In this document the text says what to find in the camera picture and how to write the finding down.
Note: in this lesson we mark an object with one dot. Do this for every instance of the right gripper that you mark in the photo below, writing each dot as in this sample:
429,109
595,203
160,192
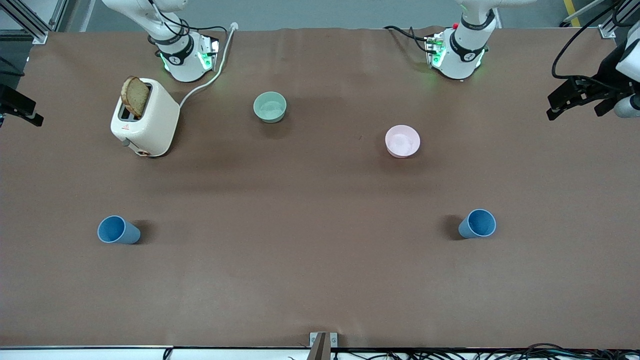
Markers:
15,104

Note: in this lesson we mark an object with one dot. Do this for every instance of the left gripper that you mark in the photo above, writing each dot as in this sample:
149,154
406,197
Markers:
609,70

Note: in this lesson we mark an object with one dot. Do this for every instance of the blue plastic cup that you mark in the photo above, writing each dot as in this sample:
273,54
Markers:
477,224
117,231

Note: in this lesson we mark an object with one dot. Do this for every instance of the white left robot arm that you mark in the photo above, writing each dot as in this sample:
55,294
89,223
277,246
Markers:
462,52

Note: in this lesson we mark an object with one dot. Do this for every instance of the brown bread slice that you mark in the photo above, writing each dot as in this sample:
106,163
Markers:
135,96

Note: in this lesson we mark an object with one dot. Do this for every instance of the cream white toaster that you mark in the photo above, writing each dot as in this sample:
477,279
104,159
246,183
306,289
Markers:
155,120

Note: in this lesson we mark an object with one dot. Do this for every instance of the pink bowl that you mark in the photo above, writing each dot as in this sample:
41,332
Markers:
402,141

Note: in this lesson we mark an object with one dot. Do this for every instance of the green bowl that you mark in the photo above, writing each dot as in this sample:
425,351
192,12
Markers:
270,107

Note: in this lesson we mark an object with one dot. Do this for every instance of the brown table cover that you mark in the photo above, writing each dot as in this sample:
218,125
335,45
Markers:
300,270

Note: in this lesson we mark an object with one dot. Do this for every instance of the aluminium frame profile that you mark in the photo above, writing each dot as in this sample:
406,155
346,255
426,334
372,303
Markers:
30,20
617,20

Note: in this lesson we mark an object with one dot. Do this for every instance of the metal table bracket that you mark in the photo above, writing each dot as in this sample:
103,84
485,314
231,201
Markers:
322,345

